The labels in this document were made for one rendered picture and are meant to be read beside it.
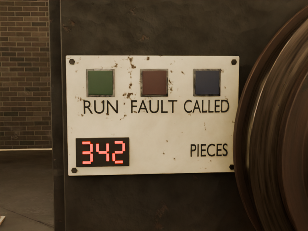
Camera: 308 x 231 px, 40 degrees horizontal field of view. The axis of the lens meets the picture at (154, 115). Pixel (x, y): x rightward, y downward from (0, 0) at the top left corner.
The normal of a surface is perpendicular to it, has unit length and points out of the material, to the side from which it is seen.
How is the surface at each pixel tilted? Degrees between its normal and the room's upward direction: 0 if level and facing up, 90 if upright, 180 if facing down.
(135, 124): 90
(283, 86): 90
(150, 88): 90
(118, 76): 90
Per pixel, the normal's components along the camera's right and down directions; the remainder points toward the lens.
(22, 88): 0.10, 0.11
